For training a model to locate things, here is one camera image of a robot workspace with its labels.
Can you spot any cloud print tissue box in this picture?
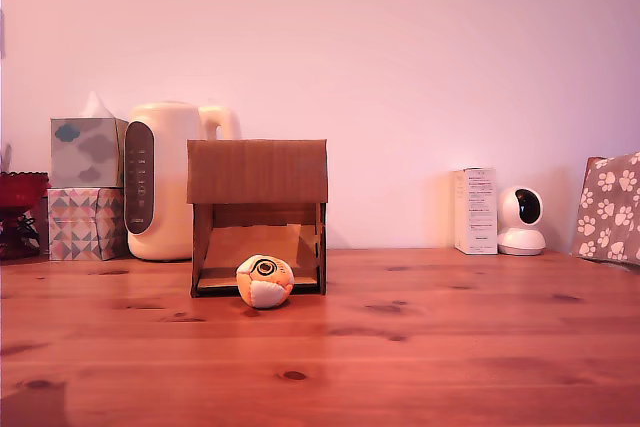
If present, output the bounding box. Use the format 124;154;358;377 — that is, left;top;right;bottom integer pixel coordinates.
49;117;130;189

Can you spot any white printed carton box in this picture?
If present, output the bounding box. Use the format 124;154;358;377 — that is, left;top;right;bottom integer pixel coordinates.
453;167;499;256

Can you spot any cardboard dice tower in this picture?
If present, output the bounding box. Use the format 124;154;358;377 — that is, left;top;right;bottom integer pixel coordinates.
186;138;329;298

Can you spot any cream electric kettle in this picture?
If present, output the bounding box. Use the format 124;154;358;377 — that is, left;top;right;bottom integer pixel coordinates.
123;102;243;263

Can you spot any white tissue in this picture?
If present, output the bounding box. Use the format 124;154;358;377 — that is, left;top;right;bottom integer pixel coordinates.
77;91;112;120

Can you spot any geometric print tissue box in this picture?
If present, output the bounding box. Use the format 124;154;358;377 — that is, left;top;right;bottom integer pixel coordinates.
47;187;129;262

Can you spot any paw print fabric bag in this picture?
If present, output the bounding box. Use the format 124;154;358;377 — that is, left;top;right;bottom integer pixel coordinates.
571;151;640;268

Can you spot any orange and white footbag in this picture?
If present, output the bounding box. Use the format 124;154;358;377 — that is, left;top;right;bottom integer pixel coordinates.
235;253;294;310

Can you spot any small white round camera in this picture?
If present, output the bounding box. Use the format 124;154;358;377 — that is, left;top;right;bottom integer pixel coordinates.
496;185;547;256

